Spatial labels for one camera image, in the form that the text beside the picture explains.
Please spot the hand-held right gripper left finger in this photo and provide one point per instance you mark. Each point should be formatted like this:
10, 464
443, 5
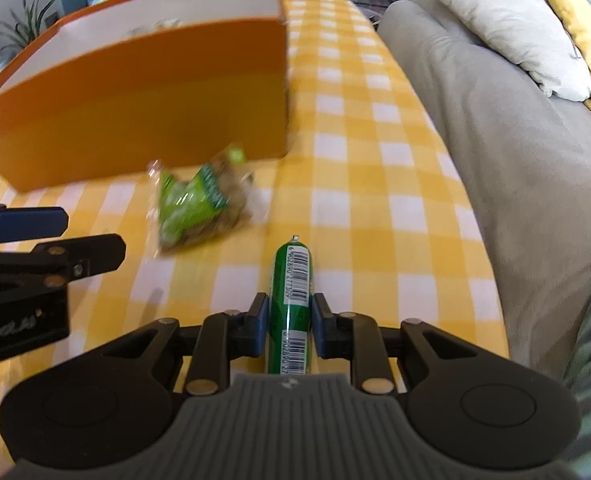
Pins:
259, 325

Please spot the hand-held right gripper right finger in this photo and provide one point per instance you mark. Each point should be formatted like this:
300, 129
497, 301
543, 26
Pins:
318, 325

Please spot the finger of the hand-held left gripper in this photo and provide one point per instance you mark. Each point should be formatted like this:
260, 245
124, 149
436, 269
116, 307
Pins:
25, 222
90, 255

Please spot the green sausage stick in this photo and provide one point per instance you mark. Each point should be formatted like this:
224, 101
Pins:
290, 310

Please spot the green clear snack packet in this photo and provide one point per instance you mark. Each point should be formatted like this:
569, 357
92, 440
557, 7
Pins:
190, 200

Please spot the large orange cardboard box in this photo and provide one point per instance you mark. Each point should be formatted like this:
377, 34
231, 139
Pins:
150, 110

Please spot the yellow checked tablecloth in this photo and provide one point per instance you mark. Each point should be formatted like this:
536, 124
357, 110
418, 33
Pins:
375, 210

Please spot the grey beige sofa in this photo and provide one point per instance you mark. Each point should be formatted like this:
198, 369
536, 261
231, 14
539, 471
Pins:
500, 160

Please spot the beige sofa cushion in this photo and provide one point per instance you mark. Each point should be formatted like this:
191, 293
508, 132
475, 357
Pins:
500, 25

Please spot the yellow sofa cushion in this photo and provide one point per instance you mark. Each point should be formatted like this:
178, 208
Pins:
585, 30

